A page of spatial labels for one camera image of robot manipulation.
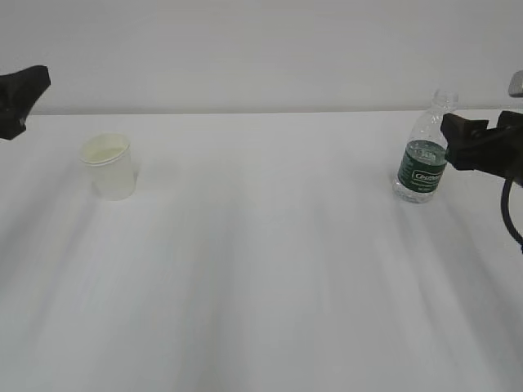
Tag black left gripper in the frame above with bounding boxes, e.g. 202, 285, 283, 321
0, 65, 51, 140

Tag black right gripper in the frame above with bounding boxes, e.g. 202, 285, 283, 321
440, 110, 522, 184

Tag clear green-label water bottle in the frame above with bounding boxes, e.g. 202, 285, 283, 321
393, 90, 458, 203

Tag white paper cup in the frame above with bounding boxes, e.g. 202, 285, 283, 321
80, 133, 136, 201

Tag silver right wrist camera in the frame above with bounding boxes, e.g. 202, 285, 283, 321
507, 70, 523, 98

